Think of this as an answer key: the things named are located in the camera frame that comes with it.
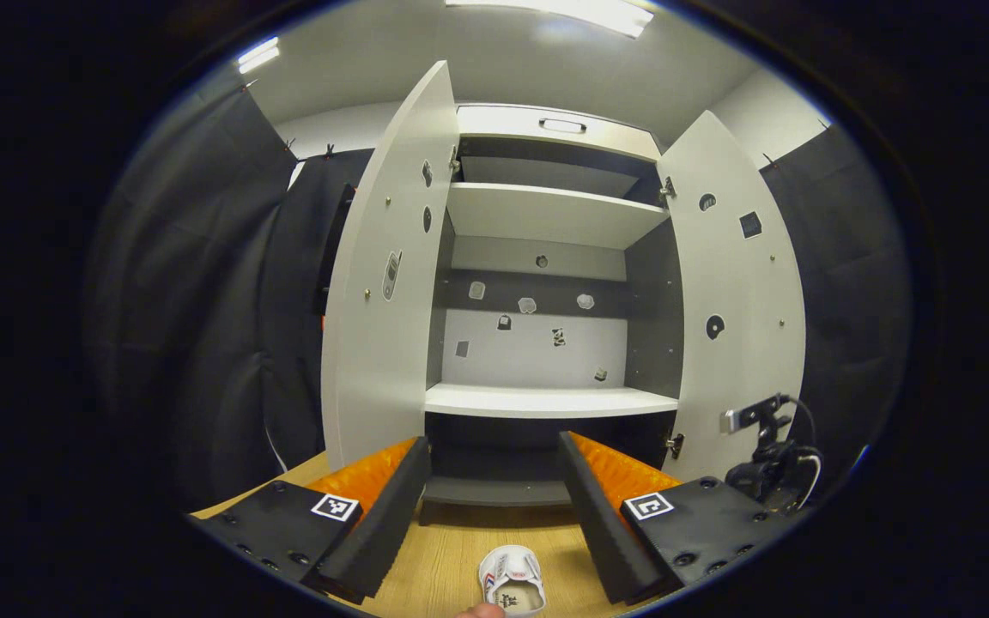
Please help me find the white shoe cabinet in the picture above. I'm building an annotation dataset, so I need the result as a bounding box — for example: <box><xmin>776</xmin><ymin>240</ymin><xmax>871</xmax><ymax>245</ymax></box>
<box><xmin>422</xmin><ymin>103</ymin><xmax>686</xmax><ymax>526</ymax></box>

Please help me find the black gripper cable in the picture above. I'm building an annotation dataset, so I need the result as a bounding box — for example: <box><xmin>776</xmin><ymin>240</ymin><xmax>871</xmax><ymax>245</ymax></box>
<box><xmin>782</xmin><ymin>395</ymin><xmax>824</xmax><ymax>507</ymax></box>

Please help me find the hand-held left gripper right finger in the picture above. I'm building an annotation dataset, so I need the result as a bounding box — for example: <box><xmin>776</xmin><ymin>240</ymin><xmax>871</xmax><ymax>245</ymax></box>
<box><xmin>558</xmin><ymin>431</ymin><xmax>792</xmax><ymax>606</ymax></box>

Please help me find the white shoe cabinet door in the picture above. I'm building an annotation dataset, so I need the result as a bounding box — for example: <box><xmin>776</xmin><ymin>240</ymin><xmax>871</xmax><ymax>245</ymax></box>
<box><xmin>656</xmin><ymin>110</ymin><xmax>807</xmax><ymax>483</ymax></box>
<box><xmin>314</xmin><ymin>60</ymin><xmax>461</xmax><ymax>471</ymax></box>

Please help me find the white striped shoe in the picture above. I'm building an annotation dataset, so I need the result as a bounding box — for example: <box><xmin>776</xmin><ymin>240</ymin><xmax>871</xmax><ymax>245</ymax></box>
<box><xmin>477</xmin><ymin>544</ymin><xmax>547</xmax><ymax>618</ymax></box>

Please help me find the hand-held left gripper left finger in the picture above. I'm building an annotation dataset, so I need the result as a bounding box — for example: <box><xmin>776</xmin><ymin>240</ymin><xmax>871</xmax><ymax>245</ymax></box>
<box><xmin>188</xmin><ymin>435</ymin><xmax>433</xmax><ymax>606</ymax></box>

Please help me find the black backdrop cloth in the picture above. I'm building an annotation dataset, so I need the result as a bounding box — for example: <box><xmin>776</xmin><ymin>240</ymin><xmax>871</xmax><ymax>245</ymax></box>
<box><xmin>759</xmin><ymin>124</ymin><xmax>916</xmax><ymax>499</ymax></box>
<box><xmin>85</xmin><ymin>86</ymin><xmax>375</xmax><ymax>516</ymax></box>

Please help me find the ceiling light strip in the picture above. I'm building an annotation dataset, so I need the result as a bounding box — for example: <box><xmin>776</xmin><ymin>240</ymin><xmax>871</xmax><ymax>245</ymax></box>
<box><xmin>237</xmin><ymin>36</ymin><xmax>281</xmax><ymax>75</ymax></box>

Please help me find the white cabinet drawer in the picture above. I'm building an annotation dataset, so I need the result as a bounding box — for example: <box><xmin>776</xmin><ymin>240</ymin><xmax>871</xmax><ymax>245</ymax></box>
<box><xmin>456</xmin><ymin>103</ymin><xmax>663</xmax><ymax>162</ymax></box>

